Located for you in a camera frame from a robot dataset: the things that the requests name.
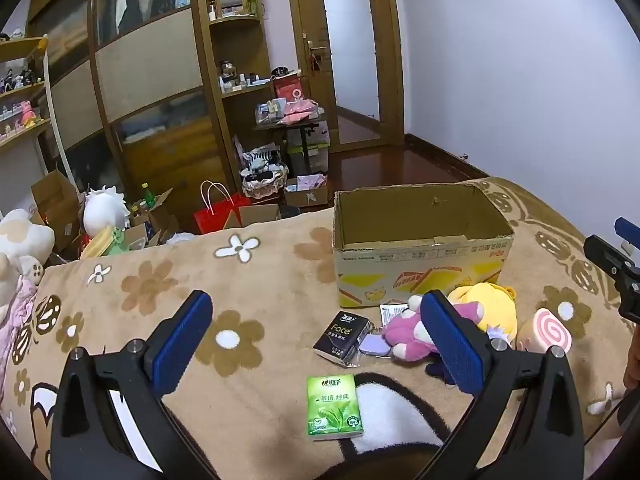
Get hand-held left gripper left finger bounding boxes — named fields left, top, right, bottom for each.
left=50, top=289, right=222, bottom=480

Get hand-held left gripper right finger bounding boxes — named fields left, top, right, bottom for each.
left=415, top=289, right=586, bottom=480

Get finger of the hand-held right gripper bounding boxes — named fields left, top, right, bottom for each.
left=615, top=217, right=640, bottom=252
left=583, top=234, right=640, bottom=289

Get pink plush bear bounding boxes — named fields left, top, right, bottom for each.
left=380, top=295, right=487, bottom=362

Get yellow plush toy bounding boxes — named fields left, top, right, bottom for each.
left=446, top=282, right=519, bottom=347

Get cardboard box yellow print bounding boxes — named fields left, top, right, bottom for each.
left=332, top=182, right=516, bottom=310

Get purple squishy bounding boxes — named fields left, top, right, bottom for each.
left=357, top=332, right=397, bottom=362

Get pink swirl roll plush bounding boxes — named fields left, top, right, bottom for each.
left=516, top=308, right=574, bottom=354

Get black tissue packet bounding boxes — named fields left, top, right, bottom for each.
left=313, top=311, right=372, bottom=366

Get green tissue packet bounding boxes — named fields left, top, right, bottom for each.
left=306, top=373, right=365, bottom=442

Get person's right forearm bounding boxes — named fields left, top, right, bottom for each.
left=623, top=329, right=640, bottom=392

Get white printed card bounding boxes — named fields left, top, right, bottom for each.
left=378, top=301, right=409, bottom=331

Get beige flower printed blanket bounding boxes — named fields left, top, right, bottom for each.
left=0, top=177, right=640, bottom=480

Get green frog toy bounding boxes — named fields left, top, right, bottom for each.
left=102, top=226, right=129, bottom=257

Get cardboard box with bottles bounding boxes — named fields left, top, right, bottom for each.
left=127, top=187, right=182, bottom=249

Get yellow flat packet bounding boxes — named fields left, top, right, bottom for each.
left=79, top=225, right=116, bottom=261

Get red paper bag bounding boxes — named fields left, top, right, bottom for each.
left=193, top=180, right=252, bottom=235

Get small plain cardboard box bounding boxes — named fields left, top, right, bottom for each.
left=224, top=203, right=282, bottom=231

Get white plush head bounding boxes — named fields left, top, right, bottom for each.
left=82, top=185, right=132, bottom=239

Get pink cloth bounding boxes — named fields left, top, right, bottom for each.
left=0, top=275, right=38, bottom=391

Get basket of clothes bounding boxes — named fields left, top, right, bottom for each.
left=239, top=144, right=289, bottom=201

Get large open cardboard box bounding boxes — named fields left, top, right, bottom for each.
left=30, top=169, right=85, bottom=254

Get cream plush toy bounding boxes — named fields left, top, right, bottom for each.
left=0, top=208, right=56, bottom=313

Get cardboard box with pink papers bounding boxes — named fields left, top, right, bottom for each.
left=284, top=174, right=331, bottom=209

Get clear plastic storage box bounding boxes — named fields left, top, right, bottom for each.
left=299, top=130, right=331, bottom=173

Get small cluttered table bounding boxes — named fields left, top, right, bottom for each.
left=252, top=97, right=332, bottom=193

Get white long pole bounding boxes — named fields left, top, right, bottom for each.
left=41, top=34, right=77, bottom=188

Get pink shopping bag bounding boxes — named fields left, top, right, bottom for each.
left=273, top=76, right=307, bottom=107

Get wooden wardrobe sliding doors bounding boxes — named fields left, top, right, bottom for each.
left=24, top=0, right=236, bottom=203

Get wooden figure display shelf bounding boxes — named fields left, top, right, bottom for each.
left=0, top=35, right=53, bottom=153

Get wooden door with glass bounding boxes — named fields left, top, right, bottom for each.
left=284, top=0, right=407, bottom=153

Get wooden corner shelf unit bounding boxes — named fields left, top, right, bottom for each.
left=194, top=0, right=283, bottom=196

